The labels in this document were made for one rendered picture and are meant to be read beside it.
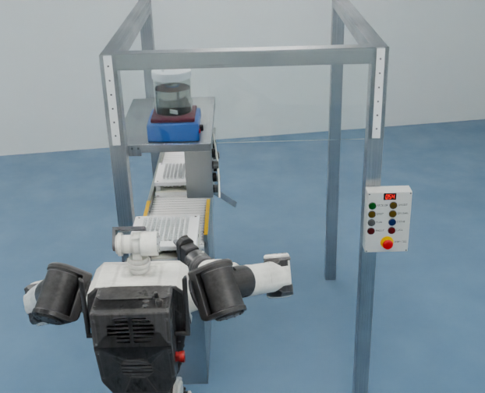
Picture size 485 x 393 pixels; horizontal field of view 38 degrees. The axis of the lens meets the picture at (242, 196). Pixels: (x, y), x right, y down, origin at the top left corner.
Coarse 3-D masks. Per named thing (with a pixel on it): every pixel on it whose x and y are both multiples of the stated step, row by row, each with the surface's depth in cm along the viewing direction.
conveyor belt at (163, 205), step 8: (168, 152) 387; (176, 152) 387; (168, 160) 377; (176, 160) 377; (184, 160) 376; (160, 200) 331; (168, 200) 331; (176, 200) 331; (184, 200) 331; (192, 200) 330; (200, 200) 330; (152, 208) 324; (160, 208) 324; (168, 208) 324; (176, 208) 323; (184, 208) 323; (192, 208) 323; (200, 208) 323; (200, 216) 315; (200, 224) 309; (200, 240) 295; (200, 248) 294
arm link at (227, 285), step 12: (204, 276) 191; (216, 276) 189; (228, 276) 190; (240, 276) 193; (252, 276) 196; (204, 288) 192; (216, 288) 189; (228, 288) 189; (240, 288) 192; (252, 288) 196; (216, 300) 188; (228, 300) 188; (240, 300) 190; (216, 312) 188
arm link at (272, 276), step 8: (264, 256) 214; (272, 256) 212; (280, 256) 212; (288, 256) 214; (248, 264) 201; (256, 264) 202; (264, 264) 203; (272, 264) 205; (280, 264) 207; (256, 272) 198; (264, 272) 200; (272, 272) 203; (280, 272) 205; (288, 272) 207; (256, 280) 197; (264, 280) 199; (272, 280) 202; (280, 280) 204; (288, 280) 207; (256, 288) 197; (264, 288) 200; (272, 288) 203; (280, 288) 206; (288, 288) 209; (248, 296) 199; (272, 296) 210; (280, 296) 208; (288, 296) 212
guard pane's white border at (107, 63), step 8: (384, 48) 252; (104, 56) 252; (384, 56) 253; (104, 64) 253; (376, 64) 254; (104, 72) 254; (112, 72) 254; (376, 72) 255; (112, 80) 256; (376, 80) 256; (112, 88) 257; (376, 88) 258; (112, 96) 258; (376, 96) 259; (112, 104) 259; (376, 104) 260; (112, 112) 261; (376, 112) 262; (112, 120) 262; (376, 120) 263; (112, 128) 263; (376, 128) 264; (112, 136) 265; (376, 136) 266; (112, 144) 266; (120, 144) 266
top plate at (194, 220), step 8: (144, 216) 270; (152, 216) 270; (160, 216) 269; (168, 216) 269; (176, 216) 269; (184, 216) 269; (192, 216) 269; (136, 224) 264; (184, 224) 263; (192, 224) 263; (168, 232) 257; (192, 232) 257; (160, 248) 248; (168, 248) 248; (176, 248) 248
